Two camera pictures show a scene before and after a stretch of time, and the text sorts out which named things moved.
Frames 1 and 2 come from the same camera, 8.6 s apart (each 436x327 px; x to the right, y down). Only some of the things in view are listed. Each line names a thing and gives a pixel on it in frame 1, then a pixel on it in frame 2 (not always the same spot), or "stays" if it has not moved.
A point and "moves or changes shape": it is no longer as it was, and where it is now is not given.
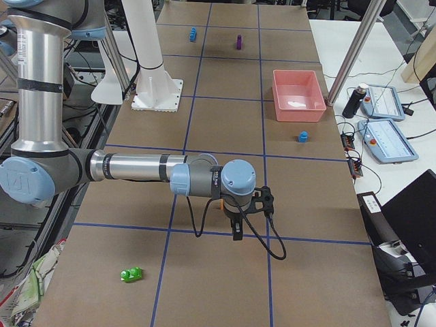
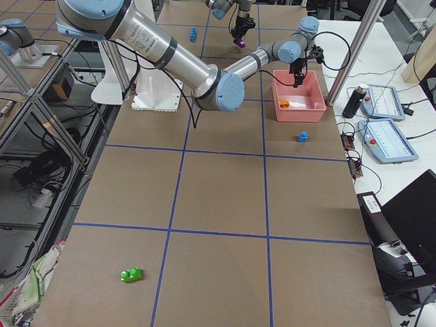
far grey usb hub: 347,142 stays
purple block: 239,42 moves or changes shape
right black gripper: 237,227 → 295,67
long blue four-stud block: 193,34 stays
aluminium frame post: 375,10 stays
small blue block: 303,137 stays
